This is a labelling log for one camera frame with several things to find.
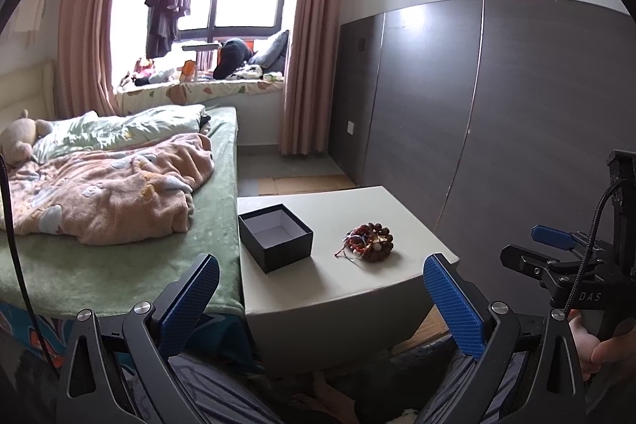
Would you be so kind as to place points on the pink curtain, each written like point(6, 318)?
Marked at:
point(307, 96)
point(84, 58)

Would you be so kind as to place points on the grey pillow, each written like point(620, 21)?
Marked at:
point(272, 57)

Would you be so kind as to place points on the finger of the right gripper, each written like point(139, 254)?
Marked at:
point(558, 239)

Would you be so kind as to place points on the right pink curtain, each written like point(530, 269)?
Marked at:
point(307, 96)

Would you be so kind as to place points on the floral window seat cushion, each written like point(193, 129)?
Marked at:
point(138, 99)

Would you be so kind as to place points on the right hand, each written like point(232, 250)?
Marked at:
point(594, 354)

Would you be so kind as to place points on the white side table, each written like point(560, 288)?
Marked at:
point(327, 309)

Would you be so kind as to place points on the beige headboard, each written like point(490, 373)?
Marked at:
point(30, 89)

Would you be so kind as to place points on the light green floral quilt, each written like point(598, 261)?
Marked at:
point(91, 132)

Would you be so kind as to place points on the cardboard floor sheet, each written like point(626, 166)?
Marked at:
point(292, 185)

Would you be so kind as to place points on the pink fleece blanket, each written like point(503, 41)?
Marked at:
point(113, 197)

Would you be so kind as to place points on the black bag on sill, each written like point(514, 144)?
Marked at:
point(234, 53)

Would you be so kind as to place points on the left pink curtain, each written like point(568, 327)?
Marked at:
point(84, 58)

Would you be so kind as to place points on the green bed mattress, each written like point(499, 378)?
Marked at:
point(59, 275)

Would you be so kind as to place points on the plush toy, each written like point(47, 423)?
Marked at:
point(18, 139)

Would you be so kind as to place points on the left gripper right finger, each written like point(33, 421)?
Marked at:
point(461, 305)

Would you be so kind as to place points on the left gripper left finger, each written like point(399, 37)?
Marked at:
point(182, 303)

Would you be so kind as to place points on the black jewelry box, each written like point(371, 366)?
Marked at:
point(275, 237)

